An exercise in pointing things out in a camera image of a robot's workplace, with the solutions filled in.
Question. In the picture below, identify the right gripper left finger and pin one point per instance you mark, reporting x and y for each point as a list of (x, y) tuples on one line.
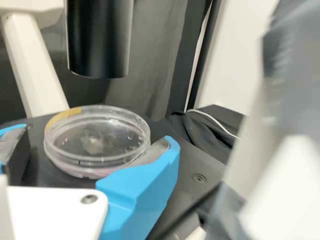
[(17, 150)]

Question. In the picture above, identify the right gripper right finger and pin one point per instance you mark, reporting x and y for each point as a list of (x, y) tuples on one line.
[(142, 190)]

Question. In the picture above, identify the petri dish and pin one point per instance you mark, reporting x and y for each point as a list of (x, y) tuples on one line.
[(100, 135)]

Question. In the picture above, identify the cream microscope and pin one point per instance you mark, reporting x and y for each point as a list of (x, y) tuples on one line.
[(100, 37)]

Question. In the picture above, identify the white pipette stand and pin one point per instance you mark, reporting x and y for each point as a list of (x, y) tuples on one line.
[(287, 75)]

